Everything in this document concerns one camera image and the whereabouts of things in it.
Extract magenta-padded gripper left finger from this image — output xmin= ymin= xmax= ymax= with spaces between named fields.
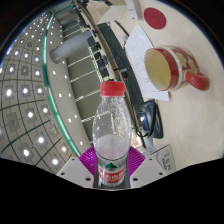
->
xmin=55 ymin=146 xmax=99 ymax=189

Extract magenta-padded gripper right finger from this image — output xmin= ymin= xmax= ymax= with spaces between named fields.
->
xmin=123 ymin=146 xmax=167 ymax=189

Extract clear red-capped water bottle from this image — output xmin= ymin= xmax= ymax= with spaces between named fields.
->
xmin=92 ymin=80 xmax=133 ymax=187

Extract black pouch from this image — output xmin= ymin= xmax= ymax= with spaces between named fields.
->
xmin=134 ymin=99 xmax=164 ymax=148

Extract round ceiling lights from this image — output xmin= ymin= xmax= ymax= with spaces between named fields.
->
xmin=0 ymin=18 xmax=81 ymax=168

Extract red and cream mug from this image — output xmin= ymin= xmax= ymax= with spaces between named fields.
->
xmin=143 ymin=45 xmax=211 ymax=93

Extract row of black office chairs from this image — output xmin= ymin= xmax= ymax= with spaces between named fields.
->
xmin=87 ymin=33 xmax=118 ymax=81

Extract white paper sheets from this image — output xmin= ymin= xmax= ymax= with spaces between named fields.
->
xmin=124 ymin=23 xmax=170 ymax=103

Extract long curved conference desk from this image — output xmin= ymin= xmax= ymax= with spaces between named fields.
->
xmin=74 ymin=0 xmax=148 ymax=134

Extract flat round red coaster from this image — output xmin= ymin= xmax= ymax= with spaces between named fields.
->
xmin=143 ymin=7 xmax=167 ymax=30

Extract white power strip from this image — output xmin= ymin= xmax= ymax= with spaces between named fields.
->
xmin=124 ymin=0 xmax=143 ymax=21

